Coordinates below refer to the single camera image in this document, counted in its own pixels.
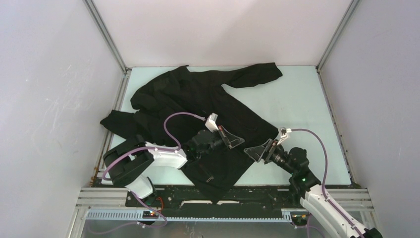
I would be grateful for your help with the black jacket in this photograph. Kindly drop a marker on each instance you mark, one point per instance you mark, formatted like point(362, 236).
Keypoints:
point(167, 111)

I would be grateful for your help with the right aluminium frame post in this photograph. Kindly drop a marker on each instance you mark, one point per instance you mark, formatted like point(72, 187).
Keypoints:
point(351, 9)

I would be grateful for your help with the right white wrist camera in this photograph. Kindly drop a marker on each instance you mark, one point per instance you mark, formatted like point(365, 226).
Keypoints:
point(284, 134)

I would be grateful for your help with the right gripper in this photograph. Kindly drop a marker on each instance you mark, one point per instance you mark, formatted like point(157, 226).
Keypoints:
point(257, 153)

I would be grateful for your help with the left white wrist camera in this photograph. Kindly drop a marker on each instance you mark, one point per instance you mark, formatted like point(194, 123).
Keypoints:
point(211, 122)

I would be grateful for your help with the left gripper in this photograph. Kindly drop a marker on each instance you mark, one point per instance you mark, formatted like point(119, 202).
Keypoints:
point(229, 140)

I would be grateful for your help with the aluminium frame post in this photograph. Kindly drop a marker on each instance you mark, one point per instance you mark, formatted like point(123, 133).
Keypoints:
point(126, 71)
point(351, 9)

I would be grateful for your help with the grey slotted cable duct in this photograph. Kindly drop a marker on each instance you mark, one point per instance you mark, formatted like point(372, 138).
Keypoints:
point(146, 215)

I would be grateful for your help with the left aluminium frame post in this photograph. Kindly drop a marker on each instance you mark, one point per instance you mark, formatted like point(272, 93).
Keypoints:
point(126, 71)

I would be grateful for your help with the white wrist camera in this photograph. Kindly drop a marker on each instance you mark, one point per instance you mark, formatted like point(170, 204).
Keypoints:
point(284, 134)
point(211, 122)

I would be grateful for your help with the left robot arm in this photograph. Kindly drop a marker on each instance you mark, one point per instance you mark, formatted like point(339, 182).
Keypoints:
point(126, 163)

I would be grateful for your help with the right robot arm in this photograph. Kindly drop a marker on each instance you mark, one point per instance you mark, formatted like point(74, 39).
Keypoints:
point(307, 190)

